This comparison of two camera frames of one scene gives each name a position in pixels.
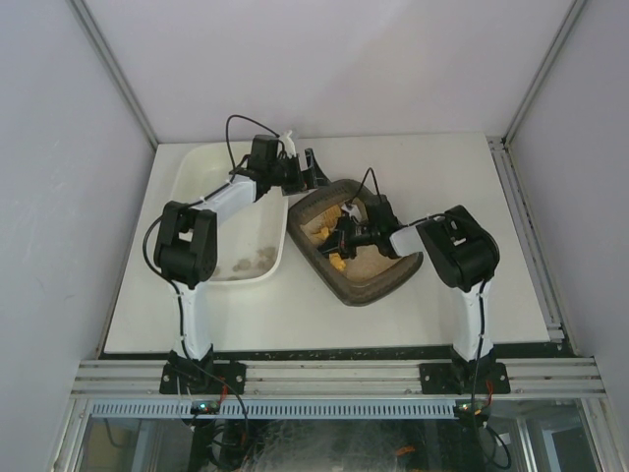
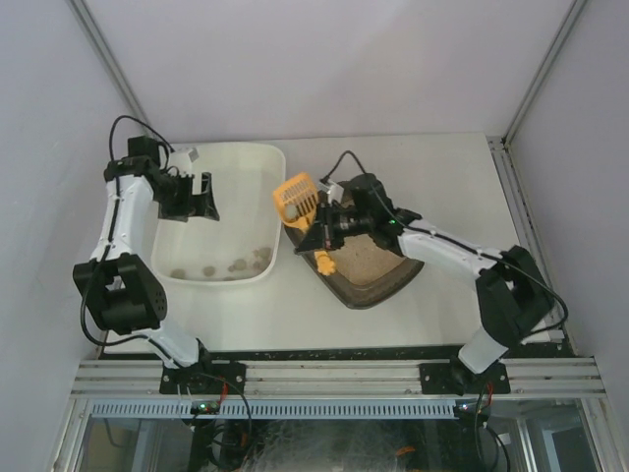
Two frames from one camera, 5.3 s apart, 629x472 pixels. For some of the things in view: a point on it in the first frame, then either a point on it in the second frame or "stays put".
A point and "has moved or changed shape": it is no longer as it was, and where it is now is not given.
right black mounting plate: x=457 y=379 stays put
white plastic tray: x=250 y=242 stays put
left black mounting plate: x=203 y=379 stays put
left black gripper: x=300 y=172 to x=186 y=198
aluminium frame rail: x=562 y=378 stays put
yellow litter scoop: x=331 y=216 has moved or changed shape
